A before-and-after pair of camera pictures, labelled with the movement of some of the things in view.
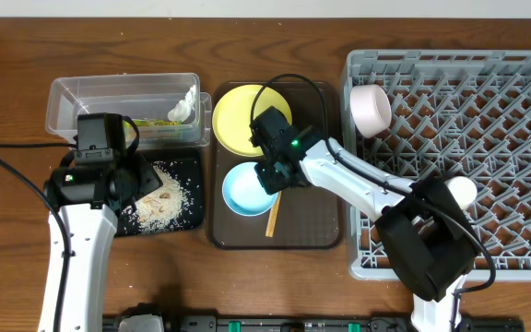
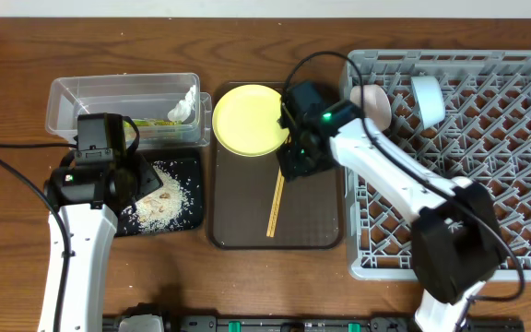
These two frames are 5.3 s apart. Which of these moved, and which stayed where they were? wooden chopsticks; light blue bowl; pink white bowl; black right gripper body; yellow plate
Moved: light blue bowl; black right gripper body
Stayed: yellow plate; wooden chopsticks; pink white bowl
